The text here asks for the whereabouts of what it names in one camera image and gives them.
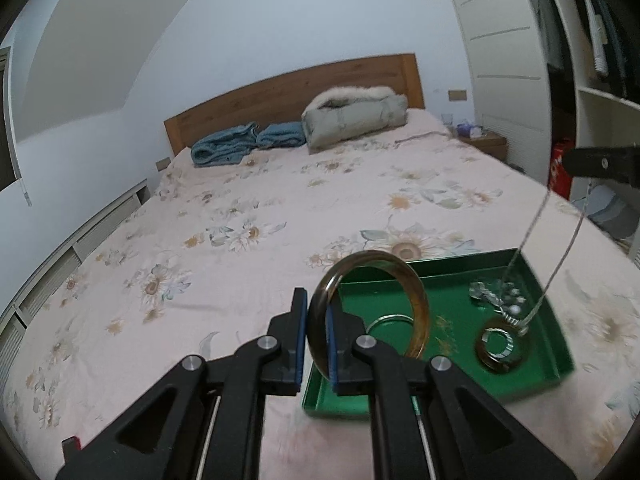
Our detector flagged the small amber ring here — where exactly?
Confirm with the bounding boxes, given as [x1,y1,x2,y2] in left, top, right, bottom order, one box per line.
[473,315,532,375]

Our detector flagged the grey fur-trimmed jacket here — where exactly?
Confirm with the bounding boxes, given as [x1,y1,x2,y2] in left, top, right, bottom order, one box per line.
[301,85,409,150]

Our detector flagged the folded light blue cloth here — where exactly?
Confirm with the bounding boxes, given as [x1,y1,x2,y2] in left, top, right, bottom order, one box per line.
[574,184,634,242]

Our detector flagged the red bag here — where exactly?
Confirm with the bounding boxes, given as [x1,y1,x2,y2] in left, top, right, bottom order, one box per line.
[547,138,576,199]

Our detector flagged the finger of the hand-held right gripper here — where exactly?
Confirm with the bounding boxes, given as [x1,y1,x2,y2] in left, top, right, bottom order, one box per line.
[566,143,640,187]

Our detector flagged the red and black box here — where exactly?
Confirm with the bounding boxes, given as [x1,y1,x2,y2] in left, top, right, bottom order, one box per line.
[60,435,84,462]

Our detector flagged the wooden nightstand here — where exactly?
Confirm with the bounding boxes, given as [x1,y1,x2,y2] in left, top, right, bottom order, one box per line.
[457,130,510,164]

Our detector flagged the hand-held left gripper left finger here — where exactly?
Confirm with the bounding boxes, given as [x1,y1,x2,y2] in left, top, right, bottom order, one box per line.
[55,287,308,480]

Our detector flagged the hanging grey garment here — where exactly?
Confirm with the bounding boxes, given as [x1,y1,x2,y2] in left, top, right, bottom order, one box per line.
[520,0,567,72]

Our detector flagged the folded blue blanket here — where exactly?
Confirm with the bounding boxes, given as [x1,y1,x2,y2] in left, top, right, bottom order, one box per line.
[255,122,307,150]
[190,122,261,168]

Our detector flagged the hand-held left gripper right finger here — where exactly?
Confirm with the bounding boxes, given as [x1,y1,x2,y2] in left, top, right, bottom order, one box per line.
[326,304,574,480]

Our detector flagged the silver chain necklace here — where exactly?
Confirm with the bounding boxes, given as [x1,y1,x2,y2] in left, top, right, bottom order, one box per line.
[468,179,594,361]

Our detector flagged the bed with floral sheet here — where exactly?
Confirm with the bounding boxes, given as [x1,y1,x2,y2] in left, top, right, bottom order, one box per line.
[0,52,640,480]

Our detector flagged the hanging dark clothes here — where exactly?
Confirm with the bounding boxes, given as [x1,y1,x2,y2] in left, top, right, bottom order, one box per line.
[574,0,640,102]

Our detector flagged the brown translucent bangle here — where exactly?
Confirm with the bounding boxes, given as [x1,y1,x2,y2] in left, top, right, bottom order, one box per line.
[308,249,430,382]

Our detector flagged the silver bangle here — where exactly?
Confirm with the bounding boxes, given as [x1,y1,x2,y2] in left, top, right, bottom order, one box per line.
[365,313,417,342]

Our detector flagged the green jewelry tray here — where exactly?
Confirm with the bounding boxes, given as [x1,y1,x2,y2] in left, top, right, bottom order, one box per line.
[301,247,574,420]

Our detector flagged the white wardrobe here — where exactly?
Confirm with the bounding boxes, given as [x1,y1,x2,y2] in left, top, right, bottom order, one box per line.
[434,0,640,266]

